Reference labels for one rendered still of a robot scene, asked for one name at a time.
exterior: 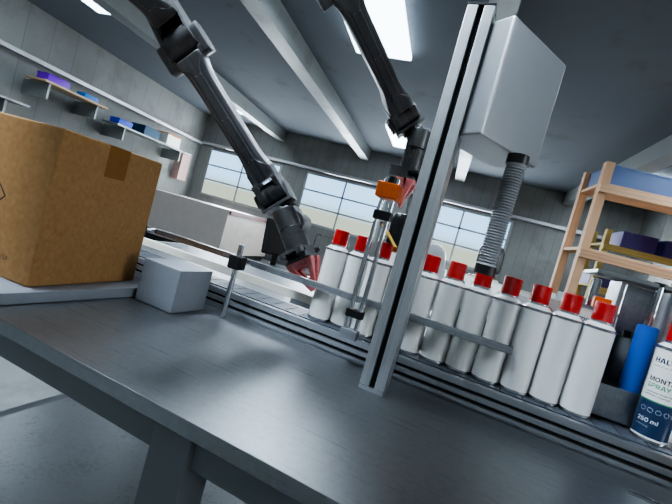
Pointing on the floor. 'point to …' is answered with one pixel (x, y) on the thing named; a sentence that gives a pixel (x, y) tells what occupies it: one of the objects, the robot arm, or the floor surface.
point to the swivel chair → (272, 244)
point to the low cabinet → (206, 224)
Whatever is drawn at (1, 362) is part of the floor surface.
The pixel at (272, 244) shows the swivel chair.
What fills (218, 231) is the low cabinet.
